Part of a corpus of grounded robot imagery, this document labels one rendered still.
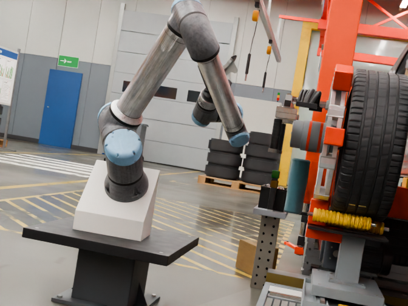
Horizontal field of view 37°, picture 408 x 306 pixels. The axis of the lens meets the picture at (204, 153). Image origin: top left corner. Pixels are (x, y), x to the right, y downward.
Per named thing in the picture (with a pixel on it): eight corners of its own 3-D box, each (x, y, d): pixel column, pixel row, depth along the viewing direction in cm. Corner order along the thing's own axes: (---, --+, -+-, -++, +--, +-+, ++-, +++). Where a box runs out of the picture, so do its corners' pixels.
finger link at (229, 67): (246, 64, 252) (231, 80, 255) (237, 54, 254) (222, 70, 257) (243, 62, 249) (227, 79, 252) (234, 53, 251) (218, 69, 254)
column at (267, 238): (268, 290, 334) (280, 215, 334) (249, 286, 336) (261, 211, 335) (269, 286, 344) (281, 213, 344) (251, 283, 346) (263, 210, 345)
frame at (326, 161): (329, 203, 251) (351, 72, 250) (313, 200, 252) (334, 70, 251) (326, 195, 304) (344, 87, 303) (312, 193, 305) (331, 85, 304)
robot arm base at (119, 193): (98, 198, 259) (96, 183, 252) (112, 166, 272) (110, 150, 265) (141, 206, 257) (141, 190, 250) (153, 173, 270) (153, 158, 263)
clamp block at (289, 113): (295, 120, 261) (297, 107, 261) (274, 116, 262) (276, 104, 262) (295, 121, 266) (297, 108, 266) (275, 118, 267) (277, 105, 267)
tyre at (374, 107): (374, 226, 300) (396, 217, 236) (326, 217, 304) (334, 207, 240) (394, 96, 309) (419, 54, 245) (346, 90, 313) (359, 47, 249)
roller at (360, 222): (376, 232, 259) (377, 219, 259) (306, 220, 264) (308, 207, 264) (374, 231, 265) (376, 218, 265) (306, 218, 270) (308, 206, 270)
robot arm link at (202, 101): (209, 91, 269) (192, 98, 263) (212, 84, 265) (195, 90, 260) (221, 105, 266) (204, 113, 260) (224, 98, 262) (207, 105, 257)
